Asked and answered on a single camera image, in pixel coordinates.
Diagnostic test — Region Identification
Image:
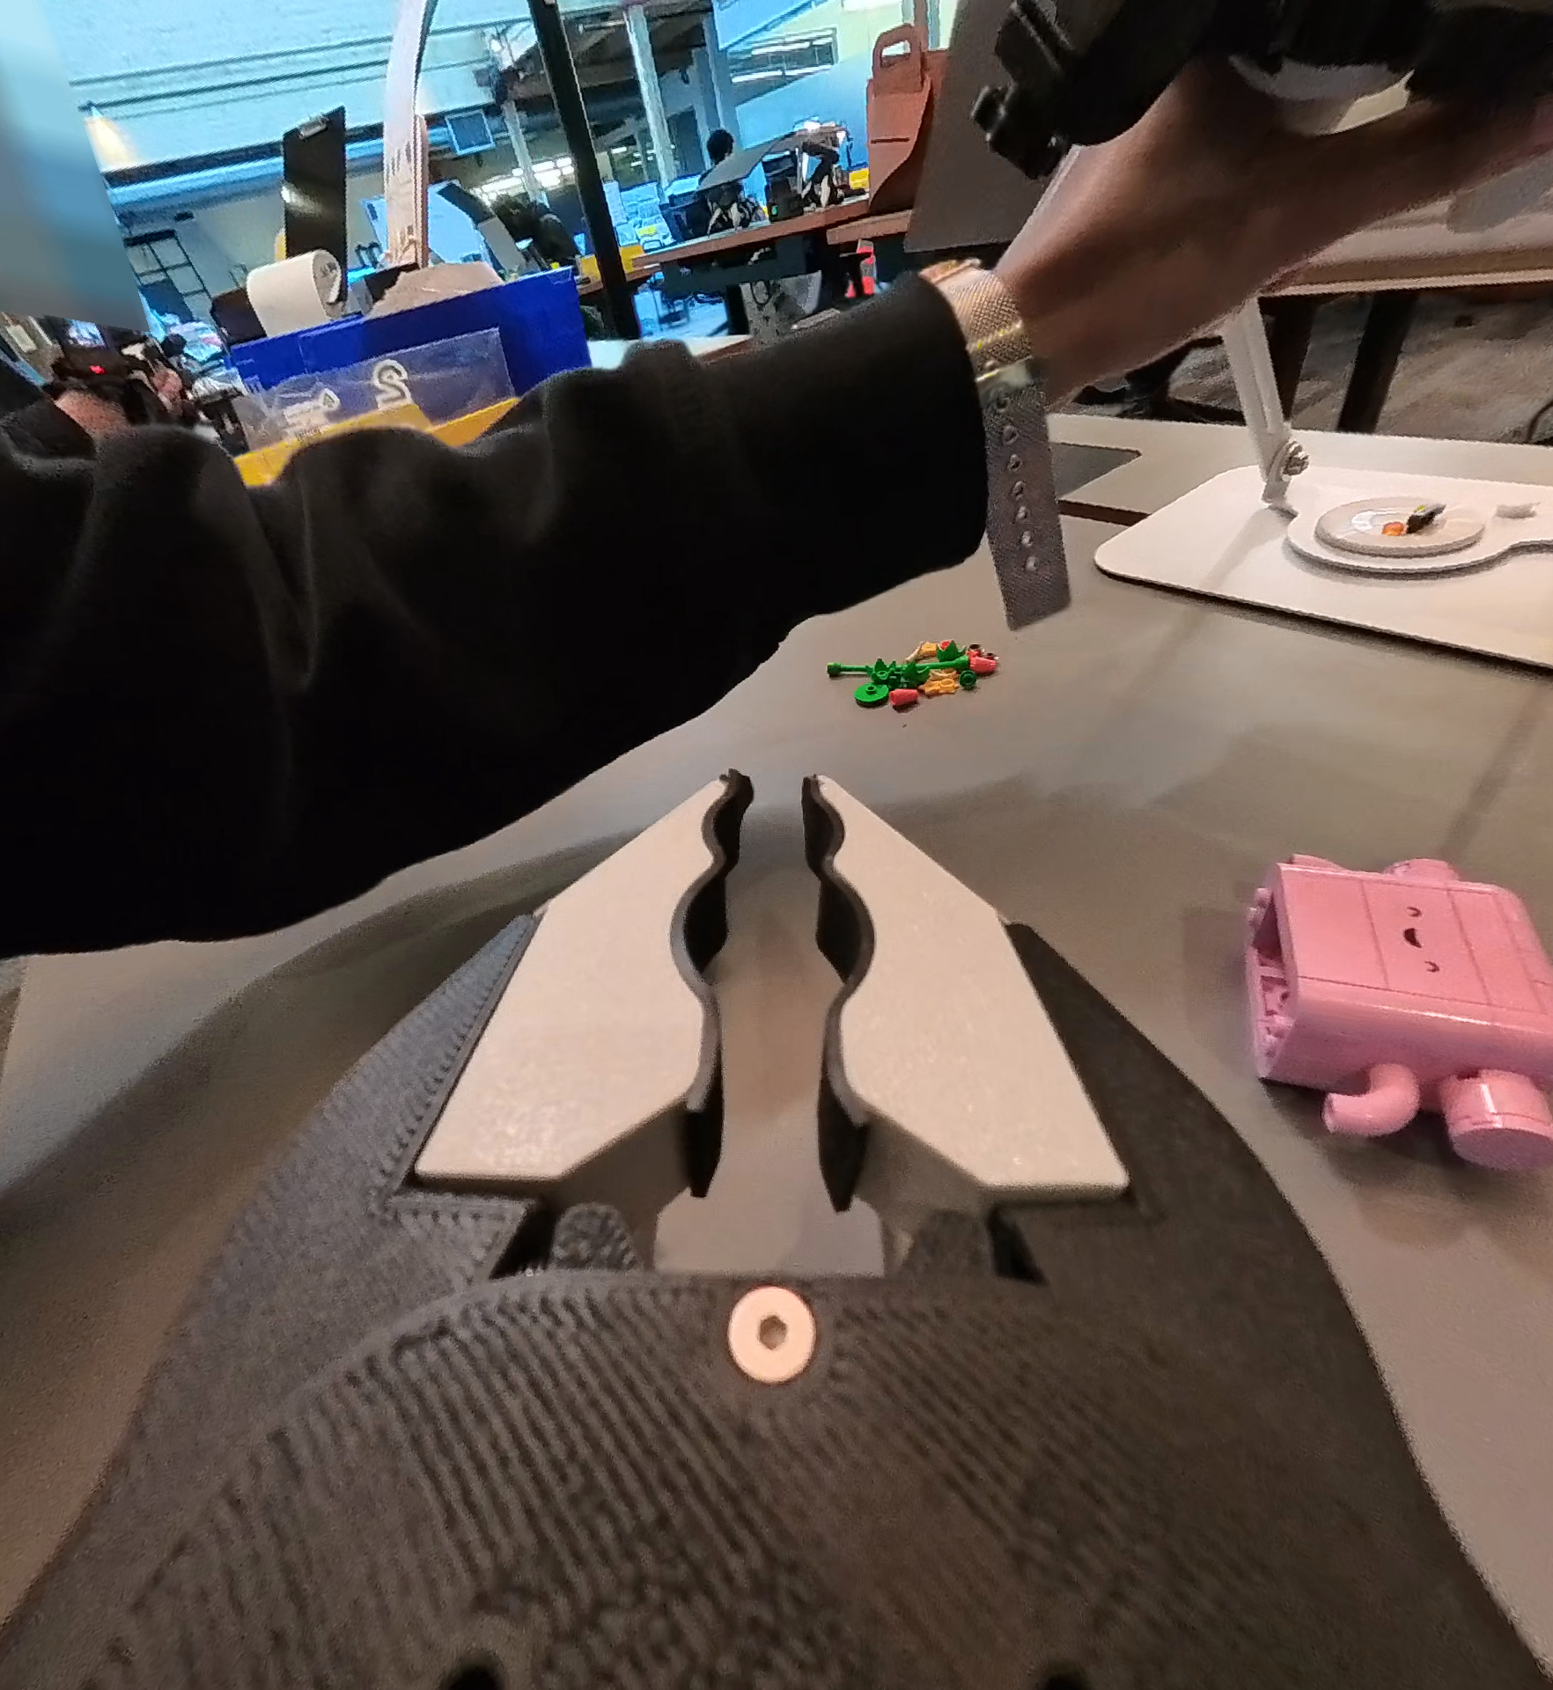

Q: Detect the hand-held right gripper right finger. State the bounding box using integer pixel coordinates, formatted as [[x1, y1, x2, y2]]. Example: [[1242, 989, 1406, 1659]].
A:
[[796, 773, 1130, 1208]]

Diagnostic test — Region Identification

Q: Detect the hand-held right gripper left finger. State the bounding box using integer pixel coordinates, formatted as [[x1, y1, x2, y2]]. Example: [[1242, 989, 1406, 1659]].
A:
[[414, 766, 755, 1208]]

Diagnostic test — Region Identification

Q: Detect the white book stand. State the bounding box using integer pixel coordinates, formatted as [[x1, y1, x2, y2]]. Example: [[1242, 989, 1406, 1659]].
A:
[[902, 0, 1553, 679]]

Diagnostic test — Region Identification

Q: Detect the person's left forearm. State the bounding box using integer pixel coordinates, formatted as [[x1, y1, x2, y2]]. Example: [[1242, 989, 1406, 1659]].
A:
[[0, 269, 996, 971]]

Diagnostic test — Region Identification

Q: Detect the person's left hand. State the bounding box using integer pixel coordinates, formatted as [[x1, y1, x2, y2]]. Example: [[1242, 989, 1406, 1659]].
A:
[[989, 74, 1553, 411]]

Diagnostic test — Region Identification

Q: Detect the brown paper bag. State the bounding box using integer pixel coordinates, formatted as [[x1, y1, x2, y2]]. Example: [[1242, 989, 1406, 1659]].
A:
[[867, 0, 957, 216]]

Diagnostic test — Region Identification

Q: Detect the wooden office desk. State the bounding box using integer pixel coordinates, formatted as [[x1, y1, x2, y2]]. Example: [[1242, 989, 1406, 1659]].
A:
[[647, 211, 914, 335]]

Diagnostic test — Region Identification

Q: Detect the pink brick toy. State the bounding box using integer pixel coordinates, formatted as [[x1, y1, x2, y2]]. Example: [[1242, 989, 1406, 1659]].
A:
[[1242, 855, 1553, 1174]]

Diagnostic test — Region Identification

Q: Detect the silver mesh wristwatch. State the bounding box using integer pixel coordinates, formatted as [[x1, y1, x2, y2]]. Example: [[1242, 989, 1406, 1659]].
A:
[[914, 261, 1077, 630]]

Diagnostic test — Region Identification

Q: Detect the black pole lamp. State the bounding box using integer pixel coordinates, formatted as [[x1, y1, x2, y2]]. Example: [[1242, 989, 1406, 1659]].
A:
[[526, 0, 639, 335]]

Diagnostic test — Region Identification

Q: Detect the yellow storage bin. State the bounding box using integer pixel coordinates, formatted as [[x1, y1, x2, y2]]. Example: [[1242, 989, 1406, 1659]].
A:
[[233, 394, 521, 493]]

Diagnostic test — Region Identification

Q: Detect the clear acrylic logo sheet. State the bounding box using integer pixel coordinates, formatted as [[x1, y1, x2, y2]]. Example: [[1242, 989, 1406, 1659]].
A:
[[250, 331, 521, 444]]

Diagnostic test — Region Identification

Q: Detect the blue storage bin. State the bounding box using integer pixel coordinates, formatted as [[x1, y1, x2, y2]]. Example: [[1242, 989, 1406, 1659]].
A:
[[227, 269, 596, 423]]

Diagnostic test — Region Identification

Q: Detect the white paper roll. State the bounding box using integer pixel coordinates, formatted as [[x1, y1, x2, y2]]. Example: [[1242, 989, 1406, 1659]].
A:
[[243, 252, 349, 335]]

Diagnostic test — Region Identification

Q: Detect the black clipboard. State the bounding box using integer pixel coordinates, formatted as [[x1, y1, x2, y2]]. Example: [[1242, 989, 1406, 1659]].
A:
[[279, 105, 349, 261]]

